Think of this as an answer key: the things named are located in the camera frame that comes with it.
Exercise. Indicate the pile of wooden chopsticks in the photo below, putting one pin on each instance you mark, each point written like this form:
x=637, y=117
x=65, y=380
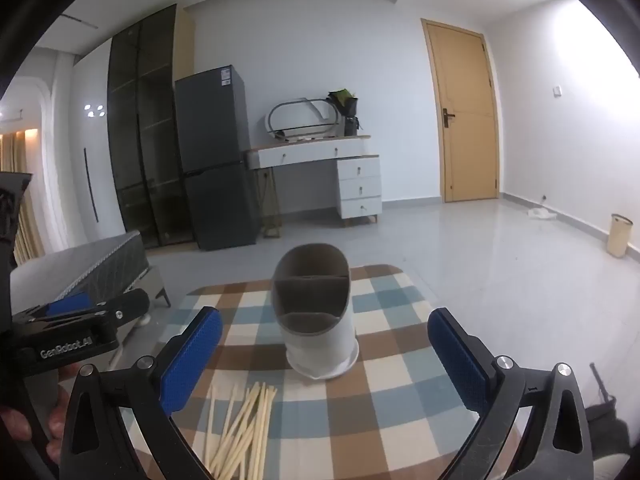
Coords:
x=250, y=425

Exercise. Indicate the person's left hand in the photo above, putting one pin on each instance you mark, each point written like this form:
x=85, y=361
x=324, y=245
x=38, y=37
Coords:
x=57, y=420

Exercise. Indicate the white wardrobe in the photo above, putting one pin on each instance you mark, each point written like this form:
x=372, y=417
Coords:
x=95, y=170

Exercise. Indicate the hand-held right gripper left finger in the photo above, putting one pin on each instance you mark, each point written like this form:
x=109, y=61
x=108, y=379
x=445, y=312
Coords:
x=192, y=360

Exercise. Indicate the dark grey fridge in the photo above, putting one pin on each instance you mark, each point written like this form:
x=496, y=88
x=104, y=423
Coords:
x=215, y=160

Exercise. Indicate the beige trash bin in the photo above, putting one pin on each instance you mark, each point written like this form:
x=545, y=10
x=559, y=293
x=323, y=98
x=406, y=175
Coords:
x=620, y=237

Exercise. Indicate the ceiling air vent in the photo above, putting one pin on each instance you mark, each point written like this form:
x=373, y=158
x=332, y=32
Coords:
x=80, y=22

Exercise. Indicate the checked tablecloth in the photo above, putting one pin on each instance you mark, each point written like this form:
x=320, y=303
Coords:
x=390, y=360

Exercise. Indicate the oval mirror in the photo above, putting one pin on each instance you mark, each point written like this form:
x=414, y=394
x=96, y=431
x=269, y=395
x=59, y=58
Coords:
x=300, y=117

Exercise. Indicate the beige curtain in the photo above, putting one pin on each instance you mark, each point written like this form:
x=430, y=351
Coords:
x=30, y=230

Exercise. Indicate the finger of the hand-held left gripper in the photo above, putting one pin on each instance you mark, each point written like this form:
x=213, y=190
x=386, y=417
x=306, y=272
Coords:
x=132, y=305
x=70, y=304

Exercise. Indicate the grey bed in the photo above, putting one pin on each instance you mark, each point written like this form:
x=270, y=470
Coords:
x=90, y=265

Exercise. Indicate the dark glass cabinet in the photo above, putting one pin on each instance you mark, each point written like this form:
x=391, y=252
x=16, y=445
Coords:
x=145, y=135

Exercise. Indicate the gold frame stool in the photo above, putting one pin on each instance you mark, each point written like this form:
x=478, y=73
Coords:
x=273, y=232

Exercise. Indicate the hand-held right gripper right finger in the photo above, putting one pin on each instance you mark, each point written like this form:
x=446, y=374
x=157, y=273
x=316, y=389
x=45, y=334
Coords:
x=460, y=360

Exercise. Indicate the white cloth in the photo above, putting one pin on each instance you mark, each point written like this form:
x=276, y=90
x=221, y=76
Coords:
x=540, y=214

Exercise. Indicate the white utensil holder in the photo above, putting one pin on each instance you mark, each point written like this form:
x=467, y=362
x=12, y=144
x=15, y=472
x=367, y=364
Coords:
x=320, y=350

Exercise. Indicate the beige wooden door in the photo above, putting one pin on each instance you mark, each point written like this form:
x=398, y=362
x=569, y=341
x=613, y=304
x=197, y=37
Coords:
x=465, y=125

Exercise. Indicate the white dressing table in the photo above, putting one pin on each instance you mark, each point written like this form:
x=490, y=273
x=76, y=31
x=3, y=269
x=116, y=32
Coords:
x=310, y=152

